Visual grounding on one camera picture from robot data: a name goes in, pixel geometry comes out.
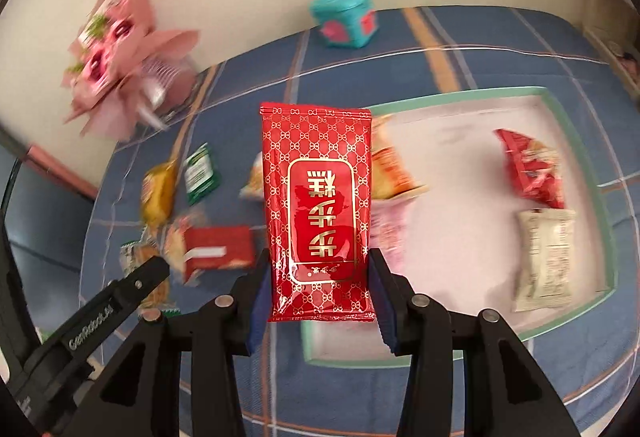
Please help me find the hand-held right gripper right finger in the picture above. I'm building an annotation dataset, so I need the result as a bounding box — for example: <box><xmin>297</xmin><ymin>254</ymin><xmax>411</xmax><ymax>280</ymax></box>
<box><xmin>369</xmin><ymin>248</ymin><xmax>586</xmax><ymax>437</ymax></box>

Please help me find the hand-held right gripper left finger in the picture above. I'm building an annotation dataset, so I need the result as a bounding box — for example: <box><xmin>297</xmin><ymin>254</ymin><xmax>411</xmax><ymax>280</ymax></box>
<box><xmin>65</xmin><ymin>249</ymin><xmax>273</xmax><ymax>437</ymax></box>

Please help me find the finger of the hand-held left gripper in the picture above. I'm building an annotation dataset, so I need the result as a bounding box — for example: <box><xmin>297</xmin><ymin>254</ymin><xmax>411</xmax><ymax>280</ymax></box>
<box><xmin>107</xmin><ymin>257</ymin><xmax>171</xmax><ymax>318</ymax></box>

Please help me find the green edged white snack packet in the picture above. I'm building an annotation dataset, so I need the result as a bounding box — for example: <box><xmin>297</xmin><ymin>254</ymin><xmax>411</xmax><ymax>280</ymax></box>
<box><xmin>119</xmin><ymin>239</ymin><xmax>178</xmax><ymax>315</ymax></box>

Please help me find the clear packet with red band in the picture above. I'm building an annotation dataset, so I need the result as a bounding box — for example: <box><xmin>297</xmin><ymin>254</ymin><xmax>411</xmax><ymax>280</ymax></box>
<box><xmin>162</xmin><ymin>212</ymin><xmax>258</xmax><ymax>288</ymax></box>

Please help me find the pink snack packet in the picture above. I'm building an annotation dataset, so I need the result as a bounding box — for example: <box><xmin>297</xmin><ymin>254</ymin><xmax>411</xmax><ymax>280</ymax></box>
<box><xmin>370</xmin><ymin>199</ymin><xmax>413</xmax><ymax>273</ymax></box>

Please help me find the yellow cake packet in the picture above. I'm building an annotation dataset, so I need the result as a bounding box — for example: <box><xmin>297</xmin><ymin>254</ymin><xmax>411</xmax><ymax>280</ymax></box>
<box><xmin>140</xmin><ymin>159</ymin><xmax>180</xmax><ymax>228</ymax></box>

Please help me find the small green snack packet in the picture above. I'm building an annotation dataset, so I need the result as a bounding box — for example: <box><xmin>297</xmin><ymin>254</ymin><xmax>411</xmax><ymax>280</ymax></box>
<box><xmin>182</xmin><ymin>143</ymin><xmax>222</xmax><ymax>205</ymax></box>

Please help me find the teal rimmed white tray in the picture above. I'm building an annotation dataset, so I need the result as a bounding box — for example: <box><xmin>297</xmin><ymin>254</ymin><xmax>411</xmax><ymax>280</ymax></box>
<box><xmin>300</xmin><ymin>87</ymin><xmax>618</xmax><ymax>369</ymax></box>

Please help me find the red patterned snack packet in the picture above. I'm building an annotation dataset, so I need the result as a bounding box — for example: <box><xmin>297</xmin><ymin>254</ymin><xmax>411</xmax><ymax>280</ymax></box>
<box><xmin>260</xmin><ymin>103</ymin><xmax>377</xmax><ymax>324</ymax></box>

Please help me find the orange cream snack packet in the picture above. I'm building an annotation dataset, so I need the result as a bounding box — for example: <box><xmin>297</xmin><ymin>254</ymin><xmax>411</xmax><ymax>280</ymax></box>
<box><xmin>370</xmin><ymin>114</ymin><xmax>430</xmax><ymax>202</ymax></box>

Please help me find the cream white snack packet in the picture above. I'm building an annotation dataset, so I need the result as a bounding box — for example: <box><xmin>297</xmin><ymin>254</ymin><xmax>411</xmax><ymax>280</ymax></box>
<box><xmin>512</xmin><ymin>208</ymin><xmax>577</xmax><ymax>313</ymax></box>

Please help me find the red floral snack packet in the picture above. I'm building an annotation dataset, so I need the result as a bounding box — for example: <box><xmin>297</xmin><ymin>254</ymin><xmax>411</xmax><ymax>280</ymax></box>
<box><xmin>492</xmin><ymin>128</ymin><xmax>566</xmax><ymax>210</ymax></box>

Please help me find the dark blue furniture panel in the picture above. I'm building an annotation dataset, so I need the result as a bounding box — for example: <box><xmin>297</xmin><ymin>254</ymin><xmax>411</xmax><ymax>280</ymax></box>
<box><xmin>0</xmin><ymin>137</ymin><xmax>98</xmax><ymax>333</ymax></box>

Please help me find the clear vase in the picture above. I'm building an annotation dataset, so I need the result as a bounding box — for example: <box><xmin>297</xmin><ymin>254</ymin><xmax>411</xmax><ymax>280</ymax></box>
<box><xmin>135</xmin><ymin>57</ymin><xmax>198</xmax><ymax>128</ymax></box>

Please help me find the pink flower bouquet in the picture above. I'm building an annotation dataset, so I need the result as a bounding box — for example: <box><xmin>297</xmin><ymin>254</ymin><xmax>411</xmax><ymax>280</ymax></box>
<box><xmin>62</xmin><ymin>0</ymin><xmax>201</xmax><ymax>140</ymax></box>

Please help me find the teal toy box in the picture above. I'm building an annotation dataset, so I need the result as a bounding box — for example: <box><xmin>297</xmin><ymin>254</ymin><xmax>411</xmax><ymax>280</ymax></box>
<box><xmin>309</xmin><ymin>0</ymin><xmax>378</xmax><ymax>50</ymax></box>

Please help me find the white shelf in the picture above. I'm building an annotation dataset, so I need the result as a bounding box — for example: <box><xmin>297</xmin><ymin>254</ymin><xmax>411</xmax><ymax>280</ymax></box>
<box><xmin>582</xmin><ymin>0</ymin><xmax>640</xmax><ymax>88</ymax></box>

